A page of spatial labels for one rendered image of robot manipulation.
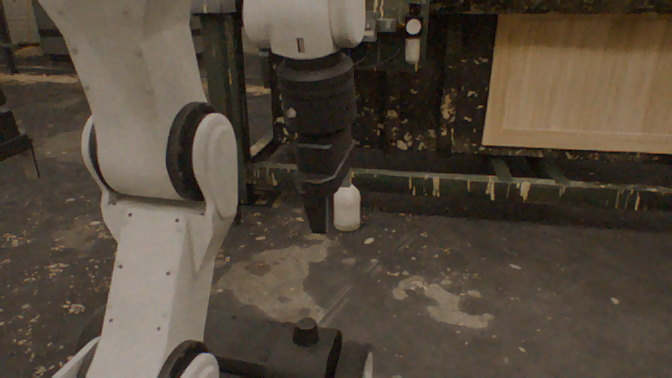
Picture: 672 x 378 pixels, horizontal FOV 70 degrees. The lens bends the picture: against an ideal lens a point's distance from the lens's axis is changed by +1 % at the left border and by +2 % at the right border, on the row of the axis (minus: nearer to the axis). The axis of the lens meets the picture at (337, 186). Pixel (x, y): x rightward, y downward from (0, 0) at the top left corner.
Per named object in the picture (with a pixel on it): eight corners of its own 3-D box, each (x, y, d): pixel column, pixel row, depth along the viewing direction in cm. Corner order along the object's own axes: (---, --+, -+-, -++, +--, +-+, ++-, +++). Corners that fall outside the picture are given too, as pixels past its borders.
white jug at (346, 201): (331, 231, 175) (331, 181, 168) (336, 219, 184) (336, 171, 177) (358, 233, 174) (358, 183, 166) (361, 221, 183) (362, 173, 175)
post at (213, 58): (221, 226, 180) (199, 16, 151) (227, 219, 185) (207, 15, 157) (236, 227, 179) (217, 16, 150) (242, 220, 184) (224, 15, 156)
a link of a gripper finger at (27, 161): (40, 180, 76) (27, 145, 73) (24, 177, 77) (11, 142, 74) (48, 175, 77) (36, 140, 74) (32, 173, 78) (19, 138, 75)
